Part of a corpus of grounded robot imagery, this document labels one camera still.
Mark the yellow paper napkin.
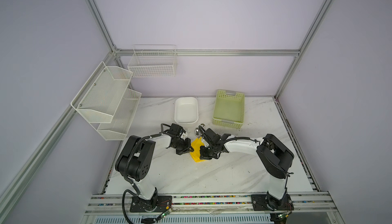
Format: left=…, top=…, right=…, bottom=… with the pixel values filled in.
left=190, top=137, right=204, bottom=163

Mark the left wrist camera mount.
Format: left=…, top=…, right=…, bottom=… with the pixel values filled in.
left=180, top=131, right=188, bottom=140

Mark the white wire wall basket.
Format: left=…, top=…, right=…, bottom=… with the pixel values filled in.
left=128, top=45, right=177, bottom=78

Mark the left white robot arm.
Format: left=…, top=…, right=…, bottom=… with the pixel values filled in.
left=115, top=123, right=194, bottom=212

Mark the lower white mesh shelf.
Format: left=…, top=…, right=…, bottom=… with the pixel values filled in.
left=98, top=89, right=141, bottom=141

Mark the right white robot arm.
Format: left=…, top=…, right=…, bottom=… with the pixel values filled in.
left=198, top=126, right=294, bottom=211

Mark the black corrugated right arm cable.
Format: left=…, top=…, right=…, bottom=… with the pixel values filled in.
left=198, top=125, right=264, bottom=154

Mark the white plastic cutlery tub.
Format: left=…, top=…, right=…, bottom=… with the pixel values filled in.
left=174, top=97, right=199, bottom=124

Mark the white mesh shelf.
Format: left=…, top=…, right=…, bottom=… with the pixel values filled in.
left=70, top=62, right=133, bottom=123
left=98, top=89, right=141, bottom=141

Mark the upper white mesh shelf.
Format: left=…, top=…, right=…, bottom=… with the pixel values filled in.
left=70, top=62, right=133, bottom=123

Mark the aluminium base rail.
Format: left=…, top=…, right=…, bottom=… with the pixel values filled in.
left=81, top=191, right=344, bottom=224

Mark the spoon with green handle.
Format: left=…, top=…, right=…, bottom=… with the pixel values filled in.
left=195, top=128, right=201, bottom=138

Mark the light green perforated basket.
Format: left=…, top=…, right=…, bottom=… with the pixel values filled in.
left=212, top=90, right=245, bottom=130

